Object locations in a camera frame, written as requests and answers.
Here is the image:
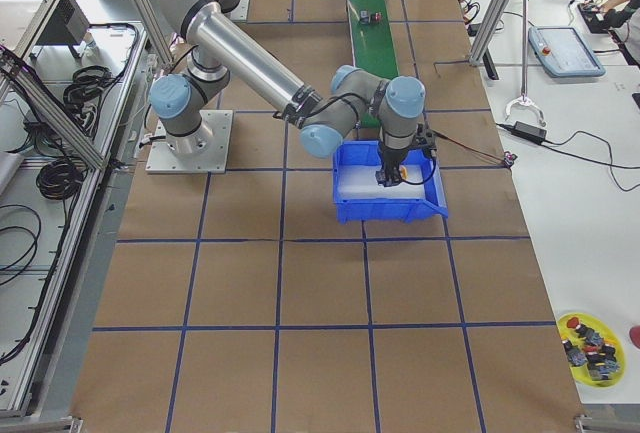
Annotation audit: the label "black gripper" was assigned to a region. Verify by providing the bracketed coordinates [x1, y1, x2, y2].
[375, 141, 414, 187]

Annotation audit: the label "red push button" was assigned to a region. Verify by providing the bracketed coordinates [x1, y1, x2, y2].
[359, 10, 383, 25]

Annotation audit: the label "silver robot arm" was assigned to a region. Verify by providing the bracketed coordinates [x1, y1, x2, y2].
[151, 0, 436, 187]

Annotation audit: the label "yellow tray of buttons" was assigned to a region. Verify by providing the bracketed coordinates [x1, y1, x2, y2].
[556, 312, 626, 388]

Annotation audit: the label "white foam pad right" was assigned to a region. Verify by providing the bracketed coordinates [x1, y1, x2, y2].
[336, 165, 426, 200]

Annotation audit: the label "right blue plastic bin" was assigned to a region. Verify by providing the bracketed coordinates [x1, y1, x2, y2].
[331, 139, 450, 226]

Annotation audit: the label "black power adapter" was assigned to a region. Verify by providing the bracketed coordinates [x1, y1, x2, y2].
[512, 121, 547, 144]

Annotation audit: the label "green conveyor belt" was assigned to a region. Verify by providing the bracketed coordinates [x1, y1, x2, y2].
[338, 0, 425, 147]

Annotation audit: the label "teach pendant tablet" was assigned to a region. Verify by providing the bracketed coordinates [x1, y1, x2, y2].
[528, 26, 606, 78]

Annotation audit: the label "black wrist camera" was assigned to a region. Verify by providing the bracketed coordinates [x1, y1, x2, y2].
[414, 124, 437, 160]

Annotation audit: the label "red and black wires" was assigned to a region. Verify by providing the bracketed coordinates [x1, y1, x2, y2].
[430, 128, 507, 164]

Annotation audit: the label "green handled reach grabber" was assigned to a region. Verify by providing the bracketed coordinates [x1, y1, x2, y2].
[505, 0, 546, 127]

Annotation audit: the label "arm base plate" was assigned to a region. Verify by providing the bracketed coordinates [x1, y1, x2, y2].
[227, 0, 250, 23]
[146, 110, 234, 174]

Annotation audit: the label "aluminium frame post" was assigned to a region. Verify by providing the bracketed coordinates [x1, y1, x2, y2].
[468, 0, 509, 79]

